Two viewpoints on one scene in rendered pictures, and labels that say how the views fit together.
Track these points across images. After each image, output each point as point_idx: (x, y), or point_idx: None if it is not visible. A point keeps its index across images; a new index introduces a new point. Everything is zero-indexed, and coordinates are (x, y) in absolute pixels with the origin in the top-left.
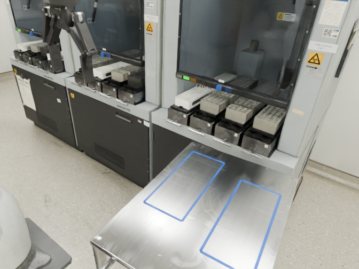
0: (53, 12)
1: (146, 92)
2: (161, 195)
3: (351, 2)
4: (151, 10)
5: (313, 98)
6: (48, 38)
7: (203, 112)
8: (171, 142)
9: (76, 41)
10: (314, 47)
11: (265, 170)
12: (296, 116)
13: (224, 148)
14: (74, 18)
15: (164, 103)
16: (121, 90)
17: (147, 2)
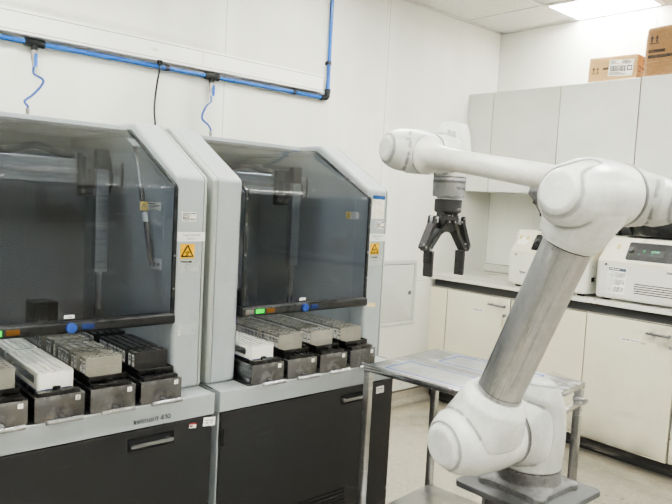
0: (445, 218)
1: (174, 370)
2: (462, 384)
3: (386, 200)
4: (192, 225)
5: (379, 286)
6: (434, 243)
7: (293, 350)
8: (257, 427)
9: (462, 239)
10: (372, 238)
11: (424, 353)
12: (371, 309)
13: (332, 383)
14: (464, 221)
15: (213, 374)
16: (149, 381)
17: (184, 213)
